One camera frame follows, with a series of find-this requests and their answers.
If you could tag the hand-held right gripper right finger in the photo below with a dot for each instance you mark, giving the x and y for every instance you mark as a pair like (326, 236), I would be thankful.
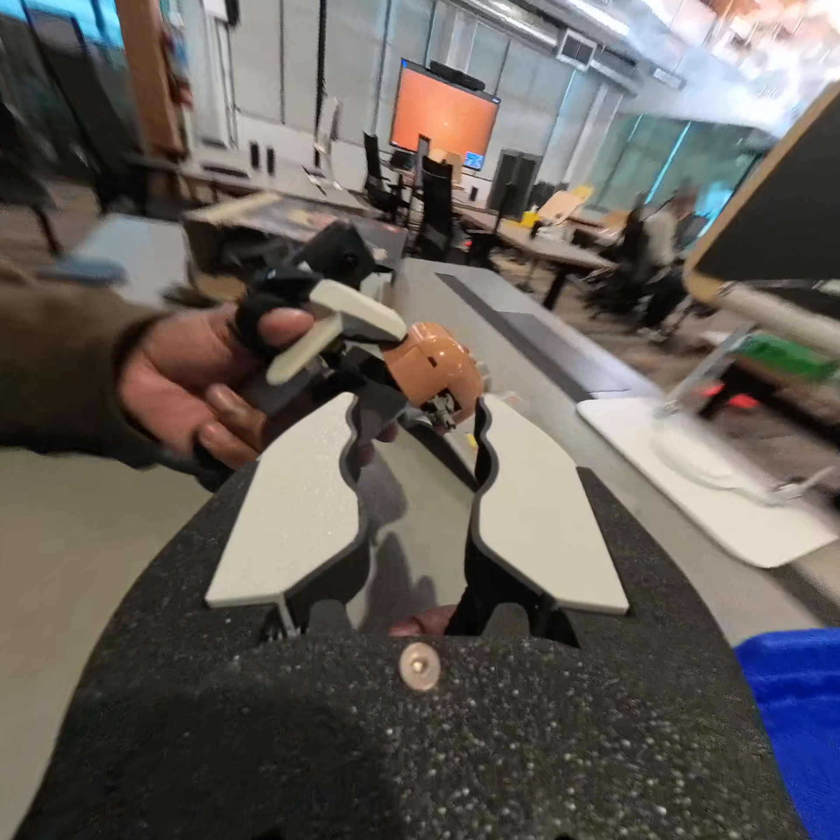
(544, 518)

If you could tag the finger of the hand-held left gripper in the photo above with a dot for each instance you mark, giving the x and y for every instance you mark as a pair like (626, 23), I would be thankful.
(358, 312)
(282, 397)

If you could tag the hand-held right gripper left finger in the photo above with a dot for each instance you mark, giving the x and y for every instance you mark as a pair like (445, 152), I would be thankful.
(289, 512)

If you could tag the brown brick vehicle model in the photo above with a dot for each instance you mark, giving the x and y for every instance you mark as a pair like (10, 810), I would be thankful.
(426, 361)

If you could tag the blue plastic bin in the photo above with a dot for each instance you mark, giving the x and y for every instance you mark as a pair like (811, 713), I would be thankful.
(794, 722)

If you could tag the grey desk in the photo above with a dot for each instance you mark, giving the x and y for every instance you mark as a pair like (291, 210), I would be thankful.
(65, 558)

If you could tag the desk monitor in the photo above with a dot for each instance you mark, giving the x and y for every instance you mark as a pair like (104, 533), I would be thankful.
(774, 216)

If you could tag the person's left hand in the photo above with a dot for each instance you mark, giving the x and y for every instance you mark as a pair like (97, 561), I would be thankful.
(170, 374)

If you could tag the dark printed cardboard box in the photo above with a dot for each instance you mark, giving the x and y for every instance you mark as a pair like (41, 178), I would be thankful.
(295, 220)

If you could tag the black office chair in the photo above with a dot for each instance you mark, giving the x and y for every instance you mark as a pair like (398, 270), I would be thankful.
(436, 203)
(380, 177)

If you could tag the white stand base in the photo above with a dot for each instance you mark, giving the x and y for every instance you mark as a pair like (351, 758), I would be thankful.
(689, 485)

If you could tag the brown office table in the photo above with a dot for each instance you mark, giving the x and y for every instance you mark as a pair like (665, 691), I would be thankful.
(551, 246)

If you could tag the wooden pillar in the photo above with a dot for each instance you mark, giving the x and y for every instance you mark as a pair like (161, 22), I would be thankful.
(151, 79)

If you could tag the wall display screen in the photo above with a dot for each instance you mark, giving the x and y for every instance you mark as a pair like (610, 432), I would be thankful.
(443, 115)

